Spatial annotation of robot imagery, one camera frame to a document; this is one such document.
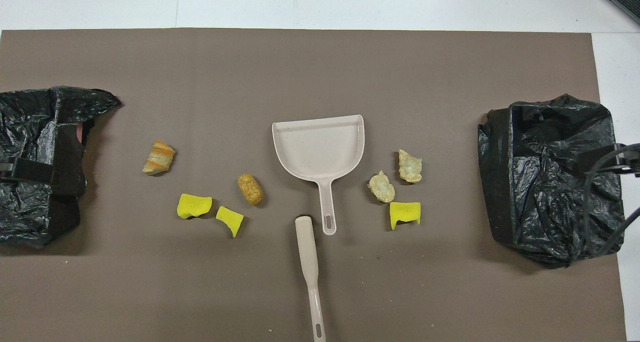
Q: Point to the striped croissant bread piece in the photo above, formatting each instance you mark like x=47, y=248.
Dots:
x=159, y=158

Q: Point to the black bag lined trash bin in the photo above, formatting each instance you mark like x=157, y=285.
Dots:
x=25, y=132
x=550, y=222

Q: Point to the beige hand brush black bristles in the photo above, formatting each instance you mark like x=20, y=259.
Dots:
x=306, y=247

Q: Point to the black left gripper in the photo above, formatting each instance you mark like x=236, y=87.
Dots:
x=8, y=169

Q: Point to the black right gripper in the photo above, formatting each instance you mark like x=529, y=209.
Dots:
x=631, y=161

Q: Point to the pale chip piece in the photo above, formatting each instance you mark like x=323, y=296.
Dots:
x=381, y=187
x=410, y=167

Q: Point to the beige plastic dustpan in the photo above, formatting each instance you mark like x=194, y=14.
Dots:
x=320, y=152

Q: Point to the brown paper table mat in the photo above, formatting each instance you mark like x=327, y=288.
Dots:
x=320, y=82

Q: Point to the brown nugget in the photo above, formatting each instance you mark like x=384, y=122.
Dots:
x=250, y=189

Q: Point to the yellow sponge piece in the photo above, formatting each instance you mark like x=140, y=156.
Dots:
x=229, y=217
x=405, y=211
x=192, y=205

